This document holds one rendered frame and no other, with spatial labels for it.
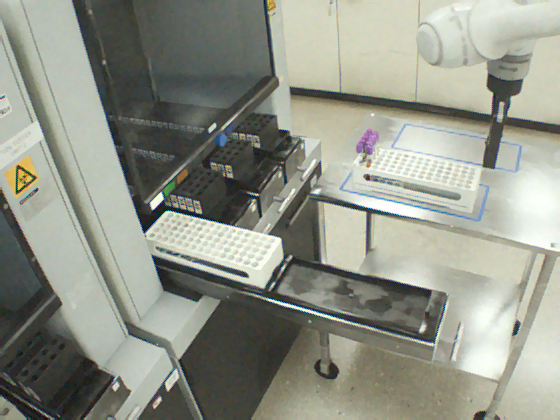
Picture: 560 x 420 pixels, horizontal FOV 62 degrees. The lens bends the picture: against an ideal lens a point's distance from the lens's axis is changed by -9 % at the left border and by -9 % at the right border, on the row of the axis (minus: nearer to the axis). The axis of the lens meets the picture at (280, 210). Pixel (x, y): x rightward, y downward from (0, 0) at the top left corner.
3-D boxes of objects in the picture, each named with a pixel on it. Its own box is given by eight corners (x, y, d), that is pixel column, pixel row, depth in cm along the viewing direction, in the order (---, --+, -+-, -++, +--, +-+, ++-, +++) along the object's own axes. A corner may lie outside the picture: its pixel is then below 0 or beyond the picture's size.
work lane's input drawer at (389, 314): (139, 279, 117) (129, 252, 111) (171, 243, 126) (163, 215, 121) (452, 375, 88) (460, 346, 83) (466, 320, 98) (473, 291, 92)
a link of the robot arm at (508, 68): (486, 53, 90) (483, 80, 94) (534, 59, 87) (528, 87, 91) (488, 35, 96) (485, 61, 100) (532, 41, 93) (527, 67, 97)
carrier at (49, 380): (76, 355, 90) (64, 336, 86) (84, 359, 89) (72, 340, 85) (37, 402, 82) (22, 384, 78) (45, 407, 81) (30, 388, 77)
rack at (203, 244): (148, 257, 113) (141, 237, 109) (172, 230, 119) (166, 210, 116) (264, 292, 101) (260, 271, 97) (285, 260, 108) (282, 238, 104)
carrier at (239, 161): (248, 158, 138) (245, 139, 134) (255, 159, 137) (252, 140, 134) (227, 182, 130) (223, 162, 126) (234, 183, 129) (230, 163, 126)
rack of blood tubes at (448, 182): (351, 186, 123) (351, 165, 120) (364, 165, 130) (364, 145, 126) (471, 213, 111) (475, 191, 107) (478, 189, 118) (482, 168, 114)
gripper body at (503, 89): (488, 61, 99) (483, 98, 106) (487, 78, 94) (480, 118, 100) (524, 66, 97) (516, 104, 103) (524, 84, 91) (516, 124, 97)
